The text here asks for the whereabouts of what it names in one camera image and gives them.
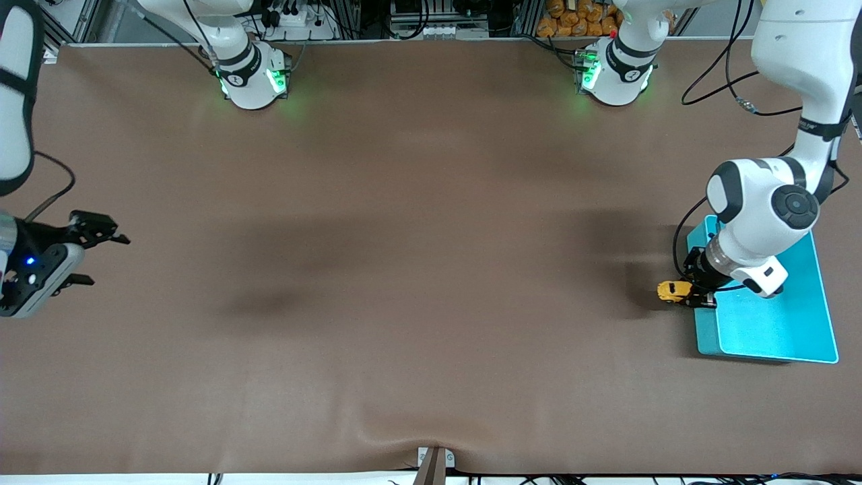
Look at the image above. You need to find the yellow toy beetle car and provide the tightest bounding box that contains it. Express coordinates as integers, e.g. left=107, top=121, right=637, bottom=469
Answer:
left=657, top=280, right=695, bottom=304

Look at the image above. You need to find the pile of orange toys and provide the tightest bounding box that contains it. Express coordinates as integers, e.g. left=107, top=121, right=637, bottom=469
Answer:
left=537, top=0, right=624, bottom=38

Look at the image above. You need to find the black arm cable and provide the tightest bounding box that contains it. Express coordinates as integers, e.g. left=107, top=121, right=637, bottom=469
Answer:
left=672, top=0, right=851, bottom=292
left=24, top=0, right=224, bottom=224

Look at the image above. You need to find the teal plastic bin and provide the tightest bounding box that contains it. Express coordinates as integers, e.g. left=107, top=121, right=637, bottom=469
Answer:
left=686, top=214, right=840, bottom=365

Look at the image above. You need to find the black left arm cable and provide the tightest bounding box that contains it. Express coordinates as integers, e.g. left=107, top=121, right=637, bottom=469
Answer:
left=672, top=0, right=851, bottom=292

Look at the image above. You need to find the metal bracket with strap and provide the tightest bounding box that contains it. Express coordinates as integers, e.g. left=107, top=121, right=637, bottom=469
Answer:
left=412, top=446, right=456, bottom=485

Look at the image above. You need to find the brown table mat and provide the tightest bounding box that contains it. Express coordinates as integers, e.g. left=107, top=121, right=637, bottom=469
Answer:
left=0, top=37, right=862, bottom=476

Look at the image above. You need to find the white power strip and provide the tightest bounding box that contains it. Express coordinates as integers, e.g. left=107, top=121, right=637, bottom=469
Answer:
left=268, top=3, right=329, bottom=41

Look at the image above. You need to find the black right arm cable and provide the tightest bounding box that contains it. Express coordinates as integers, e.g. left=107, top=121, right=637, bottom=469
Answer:
left=24, top=0, right=224, bottom=224

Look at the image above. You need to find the aluminium frame rail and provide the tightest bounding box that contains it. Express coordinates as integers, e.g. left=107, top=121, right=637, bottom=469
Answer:
left=39, top=0, right=103, bottom=46

